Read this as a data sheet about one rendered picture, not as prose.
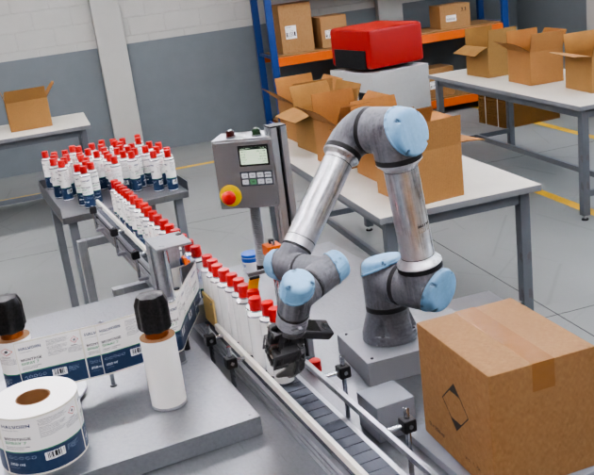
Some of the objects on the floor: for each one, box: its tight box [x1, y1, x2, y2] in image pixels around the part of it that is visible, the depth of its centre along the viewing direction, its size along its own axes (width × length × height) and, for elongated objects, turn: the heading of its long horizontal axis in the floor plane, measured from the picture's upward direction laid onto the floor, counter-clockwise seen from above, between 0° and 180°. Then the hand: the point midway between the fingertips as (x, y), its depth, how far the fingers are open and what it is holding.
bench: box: [428, 69, 594, 221], centre depth 676 cm, size 220×80×78 cm, turn 38°
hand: (291, 372), depth 217 cm, fingers closed
